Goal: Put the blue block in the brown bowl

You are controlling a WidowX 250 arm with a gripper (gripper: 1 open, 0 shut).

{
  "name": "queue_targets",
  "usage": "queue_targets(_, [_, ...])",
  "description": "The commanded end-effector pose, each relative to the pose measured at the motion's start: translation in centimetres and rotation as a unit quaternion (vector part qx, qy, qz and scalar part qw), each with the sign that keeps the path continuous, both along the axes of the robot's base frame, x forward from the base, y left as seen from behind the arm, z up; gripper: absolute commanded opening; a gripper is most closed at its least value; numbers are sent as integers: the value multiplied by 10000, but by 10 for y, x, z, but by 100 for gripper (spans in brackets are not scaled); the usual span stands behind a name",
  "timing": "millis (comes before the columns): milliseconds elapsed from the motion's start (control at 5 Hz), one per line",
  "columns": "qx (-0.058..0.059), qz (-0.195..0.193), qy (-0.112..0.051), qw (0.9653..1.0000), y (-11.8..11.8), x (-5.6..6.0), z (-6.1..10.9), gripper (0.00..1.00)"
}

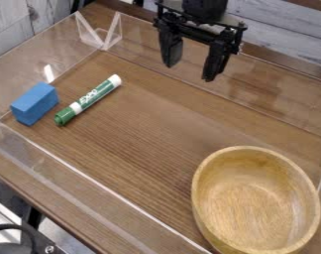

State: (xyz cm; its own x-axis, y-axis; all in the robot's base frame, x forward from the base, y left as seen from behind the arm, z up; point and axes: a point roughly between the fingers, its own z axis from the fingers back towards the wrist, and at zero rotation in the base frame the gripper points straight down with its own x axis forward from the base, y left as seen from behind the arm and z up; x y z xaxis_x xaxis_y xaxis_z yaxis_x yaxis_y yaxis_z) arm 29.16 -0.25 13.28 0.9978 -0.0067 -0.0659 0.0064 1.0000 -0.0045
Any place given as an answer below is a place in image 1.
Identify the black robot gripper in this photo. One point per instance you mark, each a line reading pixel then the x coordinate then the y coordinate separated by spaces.
pixel 202 21

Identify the blue foam block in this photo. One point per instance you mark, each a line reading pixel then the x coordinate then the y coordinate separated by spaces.
pixel 34 103

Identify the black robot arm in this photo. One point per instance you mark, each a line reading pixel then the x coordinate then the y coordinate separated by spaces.
pixel 201 21

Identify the brown wooden bowl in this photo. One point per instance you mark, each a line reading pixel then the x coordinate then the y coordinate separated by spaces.
pixel 254 202

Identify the green Expo marker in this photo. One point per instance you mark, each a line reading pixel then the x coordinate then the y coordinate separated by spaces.
pixel 87 100

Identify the clear acrylic tray walls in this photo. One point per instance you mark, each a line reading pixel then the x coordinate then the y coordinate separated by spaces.
pixel 110 176

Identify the black metal table frame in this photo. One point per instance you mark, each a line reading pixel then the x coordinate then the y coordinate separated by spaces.
pixel 21 219

